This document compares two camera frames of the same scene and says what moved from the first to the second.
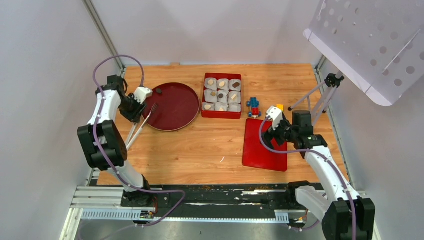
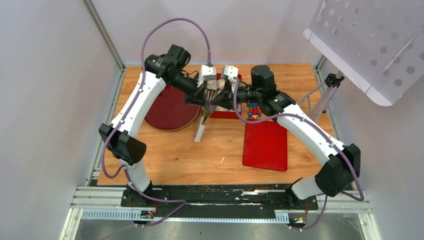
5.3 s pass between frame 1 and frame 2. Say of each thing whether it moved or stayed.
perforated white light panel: stayed
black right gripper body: moved
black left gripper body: moved
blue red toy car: stayed
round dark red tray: stayed
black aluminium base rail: stayed
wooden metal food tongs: moved
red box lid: stayed
